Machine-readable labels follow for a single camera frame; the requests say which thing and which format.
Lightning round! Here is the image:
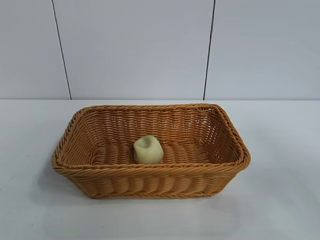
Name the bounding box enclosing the pale yellow egg yolk pastry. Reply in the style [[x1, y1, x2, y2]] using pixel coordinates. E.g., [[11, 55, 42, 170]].
[[132, 134, 165, 165]]

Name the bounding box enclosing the brown woven wicker basket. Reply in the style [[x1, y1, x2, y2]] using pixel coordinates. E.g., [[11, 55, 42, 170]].
[[51, 103, 251, 200]]

